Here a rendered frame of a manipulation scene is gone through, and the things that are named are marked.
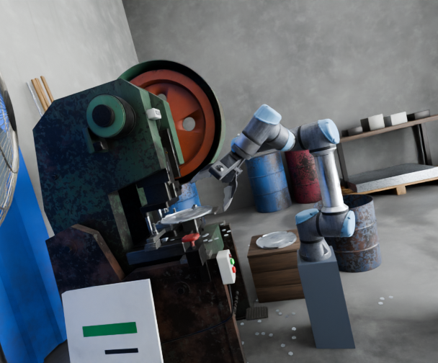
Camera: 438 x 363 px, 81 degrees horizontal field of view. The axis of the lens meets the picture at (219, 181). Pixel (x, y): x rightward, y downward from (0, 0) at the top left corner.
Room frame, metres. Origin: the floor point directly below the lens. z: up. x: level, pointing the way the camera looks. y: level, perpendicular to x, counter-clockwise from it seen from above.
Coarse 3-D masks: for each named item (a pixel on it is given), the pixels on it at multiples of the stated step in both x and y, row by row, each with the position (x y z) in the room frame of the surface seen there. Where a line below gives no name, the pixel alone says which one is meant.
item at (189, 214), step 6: (186, 210) 1.53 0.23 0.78; (192, 210) 1.44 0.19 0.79; (198, 210) 1.43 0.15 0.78; (204, 210) 1.39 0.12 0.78; (210, 210) 1.34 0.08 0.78; (168, 216) 1.47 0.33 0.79; (174, 216) 1.44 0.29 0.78; (180, 216) 1.37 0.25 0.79; (186, 216) 1.34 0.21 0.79; (192, 216) 1.32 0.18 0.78; (198, 216) 1.27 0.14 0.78; (162, 222) 1.37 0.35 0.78; (168, 222) 1.33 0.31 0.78; (174, 222) 1.29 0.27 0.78; (180, 222) 1.26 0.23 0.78
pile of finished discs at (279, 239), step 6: (270, 234) 1.95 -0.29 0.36; (276, 234) 1.92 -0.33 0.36; (282, 234) 1.89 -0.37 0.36; (288, 234) 1.86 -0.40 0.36; (294, 234) 1.83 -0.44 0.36; (258, 240) 1.90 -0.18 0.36; (264, 240) 1.86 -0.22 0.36; (270, 240) 1.82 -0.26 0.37; (276, 240) 1.79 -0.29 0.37; (282, 240) 1.77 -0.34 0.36; (288, 240) 1.75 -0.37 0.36; (294, 240) 1.72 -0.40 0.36; (258, 246) 1.79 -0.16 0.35; (264, 246) 1.76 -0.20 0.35; (270, 246) 1.72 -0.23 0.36; (276, 246) 1.68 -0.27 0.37; (282, 246) 1.68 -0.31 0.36
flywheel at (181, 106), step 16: (144, 80) 1.75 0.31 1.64; (160, 80) 1.74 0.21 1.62; (176, 80) 1.71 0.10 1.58; (192, 80) 1.69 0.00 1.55; (176, 96) 1.75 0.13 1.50; (192, 96) 1.73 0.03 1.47; (176, 112) 1.76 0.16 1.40; (192, 112) 1.74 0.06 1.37; (208, 112) 1.68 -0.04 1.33; (176, 128) 1.76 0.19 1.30; (208, 128) 1.69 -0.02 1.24; (192, 144) 1.75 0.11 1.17; (208, 144) 1.69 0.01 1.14; (192, 160) 1.72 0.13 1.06
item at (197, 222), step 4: (216, 208) 1.38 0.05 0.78; (208, 212) 1.32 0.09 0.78; (212, 212) 1.30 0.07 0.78; (216, 212) 1.32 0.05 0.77; (204, 216) 1.31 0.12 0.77; (188, 220) 1.34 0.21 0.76; (192, 220) 1.34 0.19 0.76; (196, 220) 1.35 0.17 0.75; (184, 224) 1.35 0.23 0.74; (188, 224) 1.35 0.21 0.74; (192, 224) 1.34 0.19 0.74; (196, 224) 1.34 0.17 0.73; (200, 224) 1.41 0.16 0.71; (184, 228) 1.35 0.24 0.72; (188, 228) 1.35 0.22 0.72; (192, 228) 1.34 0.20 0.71; (196, 228) 1.34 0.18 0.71; (200, 228) 1.39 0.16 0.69; (196, 232) 1.34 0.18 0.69; (200, 232) 1.35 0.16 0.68; (200, 236) 1.35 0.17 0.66
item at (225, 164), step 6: (228, 156) 0.80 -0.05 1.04; (234, 156) 0.81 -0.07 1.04; (216, 162) 0.77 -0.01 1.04; (222, 162) 0.78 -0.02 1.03; (228, 162) 0.79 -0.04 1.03; (234, 162) 0.80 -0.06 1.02; (210, 168) 0.75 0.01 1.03; (216, 168) 0.75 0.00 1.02; (222, 168) 0.76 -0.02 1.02; (228, 168) 0.77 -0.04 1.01; (216, 174) 0.75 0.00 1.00; (222, 174) 0.75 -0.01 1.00
